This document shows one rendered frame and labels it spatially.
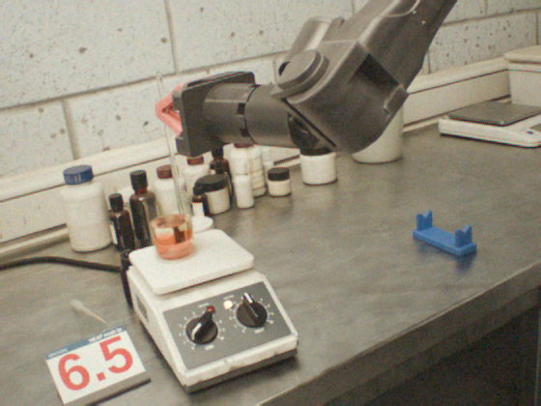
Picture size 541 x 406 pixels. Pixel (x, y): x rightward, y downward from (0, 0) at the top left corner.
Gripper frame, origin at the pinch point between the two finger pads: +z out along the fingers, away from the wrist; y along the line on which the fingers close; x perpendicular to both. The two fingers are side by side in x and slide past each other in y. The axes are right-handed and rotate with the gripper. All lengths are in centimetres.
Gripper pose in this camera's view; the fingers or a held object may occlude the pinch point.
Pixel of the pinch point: (163, 109)
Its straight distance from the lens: 71.0
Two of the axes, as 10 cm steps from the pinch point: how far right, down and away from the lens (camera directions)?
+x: 1.2, 9.4, 3.2
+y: -6.5, 3.2, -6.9
